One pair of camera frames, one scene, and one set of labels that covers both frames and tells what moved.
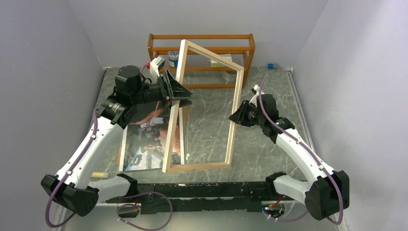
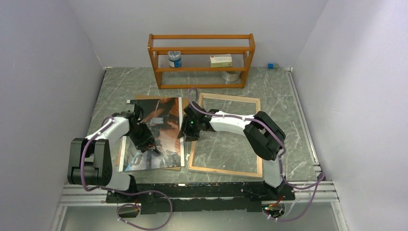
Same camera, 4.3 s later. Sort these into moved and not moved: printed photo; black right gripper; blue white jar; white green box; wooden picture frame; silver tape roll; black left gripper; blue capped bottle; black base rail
Moved: black right gripper; wooden picture frame; black left gripper
Not moved: black base rail; blue white jar; printed photo; blue capped bottle; white green box; silver tape roll
